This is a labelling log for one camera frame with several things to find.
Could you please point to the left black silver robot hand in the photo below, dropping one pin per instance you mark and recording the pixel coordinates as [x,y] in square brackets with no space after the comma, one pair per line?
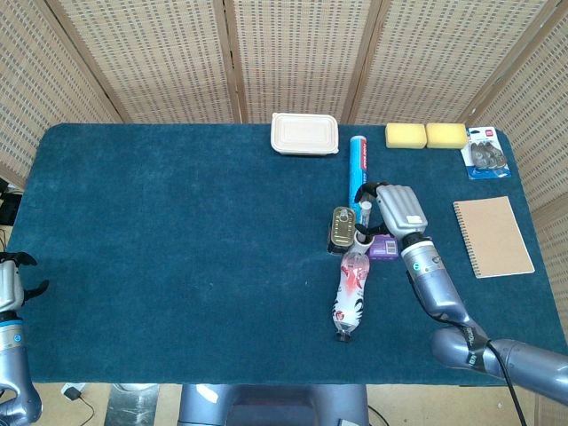
[8,284]

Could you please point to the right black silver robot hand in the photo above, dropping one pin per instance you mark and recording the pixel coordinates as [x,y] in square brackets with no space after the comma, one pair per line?
[401,208]

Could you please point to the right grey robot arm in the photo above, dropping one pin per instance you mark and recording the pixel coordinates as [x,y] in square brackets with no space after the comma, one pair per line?
[437,293]

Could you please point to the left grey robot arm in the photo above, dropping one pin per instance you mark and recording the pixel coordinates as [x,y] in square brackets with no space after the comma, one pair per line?
[11,355]

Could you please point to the purple cardboard box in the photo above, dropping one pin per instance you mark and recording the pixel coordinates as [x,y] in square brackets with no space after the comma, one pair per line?
[384,249]

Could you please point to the gold black luncheon meat can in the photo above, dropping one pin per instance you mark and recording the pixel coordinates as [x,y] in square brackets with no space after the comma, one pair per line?
[342,228]

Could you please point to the blue wrap roll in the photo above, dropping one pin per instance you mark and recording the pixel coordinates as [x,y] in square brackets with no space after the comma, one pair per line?
[357,164]

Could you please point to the yellow sponge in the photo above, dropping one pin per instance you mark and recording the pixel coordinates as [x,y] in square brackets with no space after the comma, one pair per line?
[446,135]
[404,135]

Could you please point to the plastic bottle with black cap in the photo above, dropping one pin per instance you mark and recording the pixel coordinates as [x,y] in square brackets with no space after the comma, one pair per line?
[352,288]

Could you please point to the brown spiral notebook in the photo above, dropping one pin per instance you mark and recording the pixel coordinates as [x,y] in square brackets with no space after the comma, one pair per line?
[492,237]

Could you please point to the white object at edge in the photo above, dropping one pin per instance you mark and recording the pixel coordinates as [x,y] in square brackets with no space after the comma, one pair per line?
[486,153]

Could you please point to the beige lidded food container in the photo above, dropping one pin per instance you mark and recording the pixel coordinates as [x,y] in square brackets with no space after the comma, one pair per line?
[305,135]

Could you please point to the teal table cloth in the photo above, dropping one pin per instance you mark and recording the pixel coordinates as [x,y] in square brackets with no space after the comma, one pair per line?
[177,248]

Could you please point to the grey robot torso base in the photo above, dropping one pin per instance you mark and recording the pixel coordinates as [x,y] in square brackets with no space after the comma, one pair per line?
[275,406]

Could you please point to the woven bamboo folding screen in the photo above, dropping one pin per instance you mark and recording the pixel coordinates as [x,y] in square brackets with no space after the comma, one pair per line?
[155,57]

